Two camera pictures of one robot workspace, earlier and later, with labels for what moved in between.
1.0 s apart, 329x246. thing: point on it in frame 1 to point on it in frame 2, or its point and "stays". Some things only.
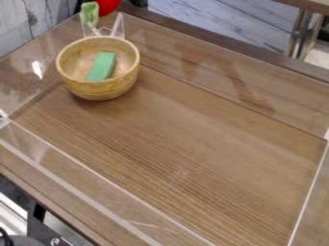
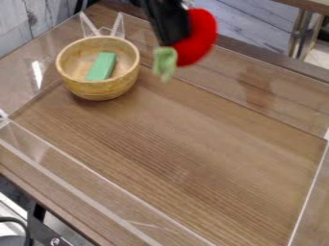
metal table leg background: [308, 23] stays
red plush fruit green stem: [93, 10] to [192, 49]
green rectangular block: [104, 66] stays
